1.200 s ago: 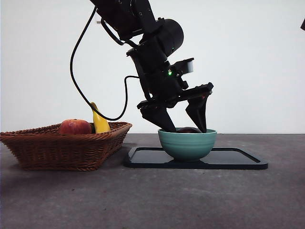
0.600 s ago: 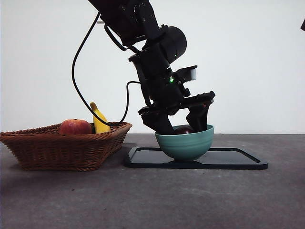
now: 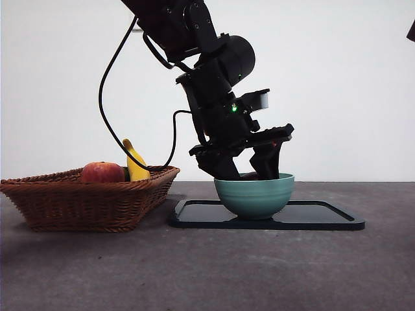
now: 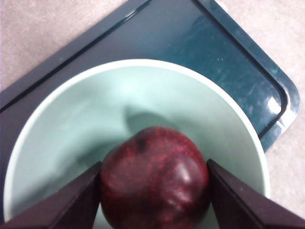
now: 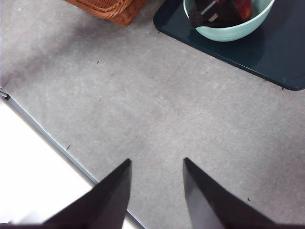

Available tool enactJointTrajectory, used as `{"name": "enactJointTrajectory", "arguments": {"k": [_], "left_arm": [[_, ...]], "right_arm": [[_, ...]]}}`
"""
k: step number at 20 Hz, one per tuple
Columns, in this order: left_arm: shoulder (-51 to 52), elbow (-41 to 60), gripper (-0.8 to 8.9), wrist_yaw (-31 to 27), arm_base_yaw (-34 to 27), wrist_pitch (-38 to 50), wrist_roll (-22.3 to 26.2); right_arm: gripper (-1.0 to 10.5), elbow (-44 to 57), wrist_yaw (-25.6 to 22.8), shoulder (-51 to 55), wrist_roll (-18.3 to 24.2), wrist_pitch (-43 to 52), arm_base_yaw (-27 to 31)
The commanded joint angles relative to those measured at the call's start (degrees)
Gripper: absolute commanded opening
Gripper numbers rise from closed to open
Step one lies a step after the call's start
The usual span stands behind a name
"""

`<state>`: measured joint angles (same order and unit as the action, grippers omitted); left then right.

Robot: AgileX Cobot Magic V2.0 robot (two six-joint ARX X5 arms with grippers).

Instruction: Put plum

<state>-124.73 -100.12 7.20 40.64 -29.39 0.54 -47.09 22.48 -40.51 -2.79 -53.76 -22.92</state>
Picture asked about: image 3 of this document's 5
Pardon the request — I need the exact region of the brown wicker basket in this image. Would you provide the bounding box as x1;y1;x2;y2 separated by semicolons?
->
0;165;181;234

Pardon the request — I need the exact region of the yellow banana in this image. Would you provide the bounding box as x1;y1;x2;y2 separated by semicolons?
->
122;138;152;183

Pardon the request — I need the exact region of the teal bowl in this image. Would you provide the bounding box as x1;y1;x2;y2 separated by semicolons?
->
213;172;296;222

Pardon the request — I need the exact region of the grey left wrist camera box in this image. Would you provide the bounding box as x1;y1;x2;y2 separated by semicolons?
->
233;87;271;115

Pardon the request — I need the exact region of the short black looped cable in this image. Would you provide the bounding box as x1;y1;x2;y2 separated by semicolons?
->
141;31;204;71

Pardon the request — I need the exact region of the dark rectangular tray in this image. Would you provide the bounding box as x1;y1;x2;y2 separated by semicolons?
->
167;198;366;232

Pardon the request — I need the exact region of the red apple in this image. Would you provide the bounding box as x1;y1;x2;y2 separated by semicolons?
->
80;161;126;183

